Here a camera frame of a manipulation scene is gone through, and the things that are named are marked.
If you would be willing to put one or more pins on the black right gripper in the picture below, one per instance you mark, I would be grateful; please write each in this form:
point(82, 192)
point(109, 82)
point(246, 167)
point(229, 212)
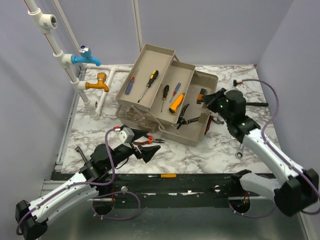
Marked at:
point(210, 100)

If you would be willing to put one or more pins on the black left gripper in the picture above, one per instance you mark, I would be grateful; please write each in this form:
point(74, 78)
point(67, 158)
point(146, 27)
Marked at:
point(147, 153)

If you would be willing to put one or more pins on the steel claw hammer black grip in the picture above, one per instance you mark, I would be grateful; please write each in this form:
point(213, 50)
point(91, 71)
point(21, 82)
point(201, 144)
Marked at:
point(257, 104)

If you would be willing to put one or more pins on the black wire stripper pliers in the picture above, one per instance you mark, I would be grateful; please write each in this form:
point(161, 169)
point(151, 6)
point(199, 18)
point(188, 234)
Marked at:
point(182, 121)

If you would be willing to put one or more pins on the red tester screwdriver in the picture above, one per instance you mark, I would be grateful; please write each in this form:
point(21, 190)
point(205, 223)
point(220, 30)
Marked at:
point(175, 91)

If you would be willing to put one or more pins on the beige toolbox with clear lid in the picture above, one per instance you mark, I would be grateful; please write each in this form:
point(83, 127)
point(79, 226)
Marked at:
point(147, 115)

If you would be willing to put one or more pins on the blue clear tester screwdriver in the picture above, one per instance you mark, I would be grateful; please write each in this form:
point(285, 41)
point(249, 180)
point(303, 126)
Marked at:
point(131, 82)

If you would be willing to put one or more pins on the black yellow large screwdriver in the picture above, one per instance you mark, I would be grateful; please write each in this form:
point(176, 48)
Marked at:
point(152, 78)

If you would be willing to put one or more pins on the black yellow small screwdriver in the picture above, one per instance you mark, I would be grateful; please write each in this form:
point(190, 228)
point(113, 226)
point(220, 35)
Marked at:
point(164, 96)

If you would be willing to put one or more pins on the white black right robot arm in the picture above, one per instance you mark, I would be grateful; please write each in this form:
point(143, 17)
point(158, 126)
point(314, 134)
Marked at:
point(294, 188)

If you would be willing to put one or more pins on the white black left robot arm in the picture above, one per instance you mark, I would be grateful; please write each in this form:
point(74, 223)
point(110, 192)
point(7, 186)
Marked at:
point(94, 180)

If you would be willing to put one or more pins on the orange black needle-nose pliers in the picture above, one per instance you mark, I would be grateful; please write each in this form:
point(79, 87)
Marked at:
point(150, 140)

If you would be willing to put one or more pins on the red black utility knife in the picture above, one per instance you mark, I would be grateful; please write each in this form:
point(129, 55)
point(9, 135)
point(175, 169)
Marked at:
point(208, 124)

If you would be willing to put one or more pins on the steel ratchet wrench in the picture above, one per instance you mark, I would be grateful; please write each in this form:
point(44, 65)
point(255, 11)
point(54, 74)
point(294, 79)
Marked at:
point(240, 152)

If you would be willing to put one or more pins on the orange water tap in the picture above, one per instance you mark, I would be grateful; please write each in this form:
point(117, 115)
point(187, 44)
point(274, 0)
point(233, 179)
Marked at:
point(101, 83)

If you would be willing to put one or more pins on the blue water tap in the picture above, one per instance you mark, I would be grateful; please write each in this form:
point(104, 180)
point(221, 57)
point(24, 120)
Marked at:
point(85, 56)

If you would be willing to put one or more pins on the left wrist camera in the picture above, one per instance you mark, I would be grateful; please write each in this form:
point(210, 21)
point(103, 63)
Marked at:
point(125, 135)

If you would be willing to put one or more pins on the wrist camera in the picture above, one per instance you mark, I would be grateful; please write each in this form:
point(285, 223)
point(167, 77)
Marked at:
point(236, 83)
point(125, 135)

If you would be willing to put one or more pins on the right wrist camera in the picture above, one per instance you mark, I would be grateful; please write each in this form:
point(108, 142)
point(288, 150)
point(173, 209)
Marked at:
point(236, 83)

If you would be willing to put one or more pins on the orange handled screwdriver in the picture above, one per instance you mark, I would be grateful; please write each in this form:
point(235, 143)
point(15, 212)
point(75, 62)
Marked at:
point(163, 176)

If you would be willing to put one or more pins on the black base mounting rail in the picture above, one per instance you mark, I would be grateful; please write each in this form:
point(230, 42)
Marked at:
point(184, 191)

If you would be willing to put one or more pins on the grey metal t-handle tool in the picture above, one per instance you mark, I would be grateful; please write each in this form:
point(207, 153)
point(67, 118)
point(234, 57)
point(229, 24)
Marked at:
point(80, 152)

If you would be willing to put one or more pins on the white pvc pipe frame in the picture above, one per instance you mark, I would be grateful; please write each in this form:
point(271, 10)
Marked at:
point(48, 22)

